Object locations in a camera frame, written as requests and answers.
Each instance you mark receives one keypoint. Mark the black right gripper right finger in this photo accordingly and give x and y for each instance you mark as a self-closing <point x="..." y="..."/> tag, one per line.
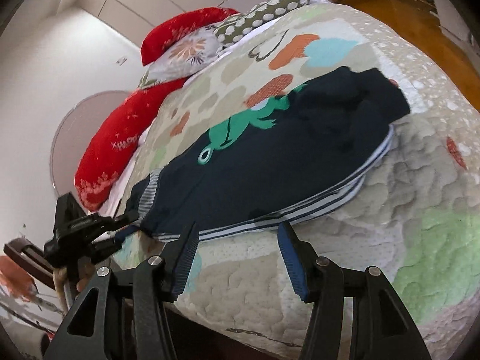
<point x="382" y="327"/>

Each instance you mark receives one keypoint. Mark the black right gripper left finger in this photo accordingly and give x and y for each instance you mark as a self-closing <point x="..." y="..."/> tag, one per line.
<point x="121" y="314"/>

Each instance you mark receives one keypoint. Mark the dark navy striped pants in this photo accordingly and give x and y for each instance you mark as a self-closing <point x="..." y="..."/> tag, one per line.
<point x="296" y="156"/>

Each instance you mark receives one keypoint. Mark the person left hand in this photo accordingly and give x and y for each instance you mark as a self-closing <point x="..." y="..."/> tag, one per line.
<point x="60" y="278"/>

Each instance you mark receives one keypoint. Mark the white bed sheet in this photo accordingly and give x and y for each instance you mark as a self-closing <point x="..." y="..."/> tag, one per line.
<point x="110" y="206"/>

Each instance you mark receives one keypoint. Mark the dark wooden bedside furniture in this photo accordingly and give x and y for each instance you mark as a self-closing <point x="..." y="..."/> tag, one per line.
<point x="29" y="257"/>

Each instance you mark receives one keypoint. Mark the long red pillow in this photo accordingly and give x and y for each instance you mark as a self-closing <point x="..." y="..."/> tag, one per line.
<point x="114" y="144"/>

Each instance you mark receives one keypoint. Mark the round white headboard panel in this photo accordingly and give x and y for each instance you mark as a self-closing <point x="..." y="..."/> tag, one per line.
<point x="74" y="134"/>

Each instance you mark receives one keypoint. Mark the heart patterned bed quilt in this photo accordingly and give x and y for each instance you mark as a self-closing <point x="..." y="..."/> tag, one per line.
<point x="416" y="215"/>

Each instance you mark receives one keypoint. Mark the grey floral pillow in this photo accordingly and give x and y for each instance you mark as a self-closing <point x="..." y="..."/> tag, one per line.
<point x="186" y="57"/>

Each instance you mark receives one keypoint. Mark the olive white dotted pillow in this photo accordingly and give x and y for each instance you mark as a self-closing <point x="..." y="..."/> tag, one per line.
<point x="232" y="29"/>

